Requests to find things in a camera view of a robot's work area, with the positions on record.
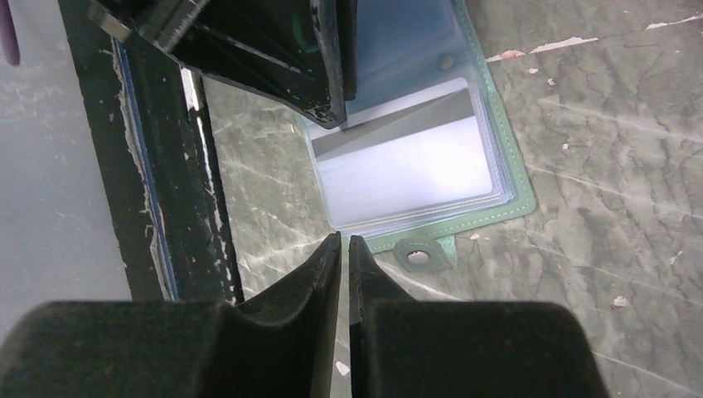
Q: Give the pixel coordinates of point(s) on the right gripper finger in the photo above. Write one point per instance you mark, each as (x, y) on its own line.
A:
(346, 28)
(286, 51)
(405, 347)
(280, 343)

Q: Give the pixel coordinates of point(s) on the white card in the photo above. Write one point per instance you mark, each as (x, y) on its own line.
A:
(412, 154)

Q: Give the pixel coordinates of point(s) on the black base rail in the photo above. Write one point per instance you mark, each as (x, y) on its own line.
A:
(152, 134)

